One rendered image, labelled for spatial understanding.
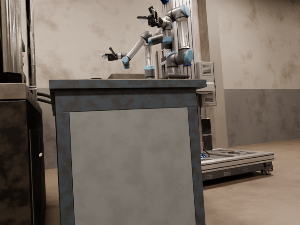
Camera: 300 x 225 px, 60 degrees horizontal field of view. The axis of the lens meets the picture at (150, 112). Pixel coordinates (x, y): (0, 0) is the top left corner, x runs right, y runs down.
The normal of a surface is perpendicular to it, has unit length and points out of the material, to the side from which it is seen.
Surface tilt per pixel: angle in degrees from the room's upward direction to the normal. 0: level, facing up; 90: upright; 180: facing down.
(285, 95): 90
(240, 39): 90
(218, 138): 90
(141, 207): 90
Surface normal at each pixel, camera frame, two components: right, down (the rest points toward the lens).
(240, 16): 0.43, -0.07
